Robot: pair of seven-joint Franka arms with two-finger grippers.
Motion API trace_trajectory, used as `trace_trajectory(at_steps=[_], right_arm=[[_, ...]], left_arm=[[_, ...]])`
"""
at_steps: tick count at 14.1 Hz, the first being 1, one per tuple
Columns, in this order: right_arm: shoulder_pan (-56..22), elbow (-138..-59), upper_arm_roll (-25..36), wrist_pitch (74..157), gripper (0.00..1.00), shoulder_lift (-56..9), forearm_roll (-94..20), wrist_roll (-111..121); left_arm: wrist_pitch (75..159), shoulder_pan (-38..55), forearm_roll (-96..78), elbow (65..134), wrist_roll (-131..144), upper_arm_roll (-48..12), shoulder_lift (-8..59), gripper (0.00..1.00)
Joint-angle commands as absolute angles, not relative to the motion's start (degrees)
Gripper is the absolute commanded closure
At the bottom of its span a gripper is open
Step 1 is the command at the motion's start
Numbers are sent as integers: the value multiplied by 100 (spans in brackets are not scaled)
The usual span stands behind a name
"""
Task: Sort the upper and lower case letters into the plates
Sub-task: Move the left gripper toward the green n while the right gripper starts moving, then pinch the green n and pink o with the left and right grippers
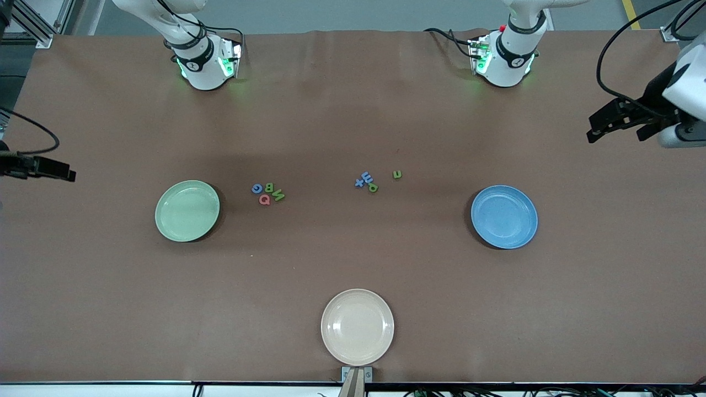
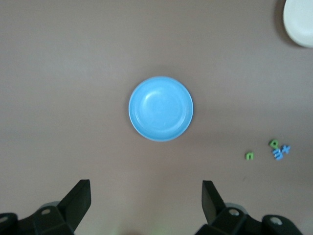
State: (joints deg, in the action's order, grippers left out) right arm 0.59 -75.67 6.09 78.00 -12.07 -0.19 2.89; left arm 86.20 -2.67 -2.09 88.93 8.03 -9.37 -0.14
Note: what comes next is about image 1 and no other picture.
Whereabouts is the green plate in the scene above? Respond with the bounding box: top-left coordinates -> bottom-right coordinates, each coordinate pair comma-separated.
154,180 -> 221,243

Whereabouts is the silver base connector block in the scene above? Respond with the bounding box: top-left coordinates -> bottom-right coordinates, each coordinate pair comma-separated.
218,37 -> 243,79
468,36 -> 493,76

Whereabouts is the blue plate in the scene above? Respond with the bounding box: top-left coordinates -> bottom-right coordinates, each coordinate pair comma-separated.
470,185 -> 538,250

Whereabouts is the brown table mat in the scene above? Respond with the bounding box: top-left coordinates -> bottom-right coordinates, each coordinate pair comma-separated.
0,29 -> 706,385

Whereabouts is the beige plate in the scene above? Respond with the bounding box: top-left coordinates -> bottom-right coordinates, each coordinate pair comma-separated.
320,288 -> 395,367

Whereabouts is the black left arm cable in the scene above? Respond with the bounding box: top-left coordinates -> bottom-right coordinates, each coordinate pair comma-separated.
596,0 -> 687,121

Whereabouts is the aluminium frame profile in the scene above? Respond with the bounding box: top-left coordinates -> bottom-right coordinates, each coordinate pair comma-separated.
0,0 -> 83,49
659,0 -> 706,42

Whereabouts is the black base cable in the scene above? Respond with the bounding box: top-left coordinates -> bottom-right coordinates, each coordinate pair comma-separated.
424,28 -> 476,58
193,22 -> 245,56

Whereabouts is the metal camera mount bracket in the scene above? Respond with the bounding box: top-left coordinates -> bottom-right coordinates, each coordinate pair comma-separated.
338,367 -> 373,397

